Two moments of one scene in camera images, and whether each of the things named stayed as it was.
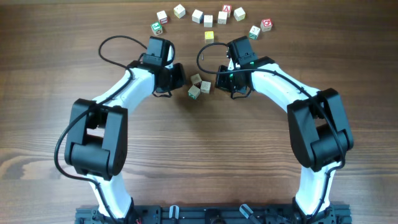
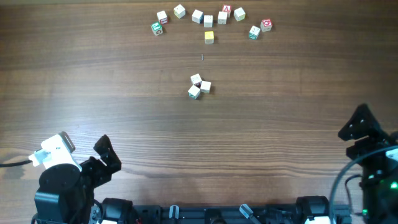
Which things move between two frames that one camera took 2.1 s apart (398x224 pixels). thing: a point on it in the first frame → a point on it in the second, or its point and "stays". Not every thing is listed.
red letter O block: [266, 24] stays
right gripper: [221, 84] → [357, 124]
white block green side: [194, 92] stays
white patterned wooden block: [205, 87] stays
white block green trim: [254, 32] stays
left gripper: [179, 76] → [95, 165]
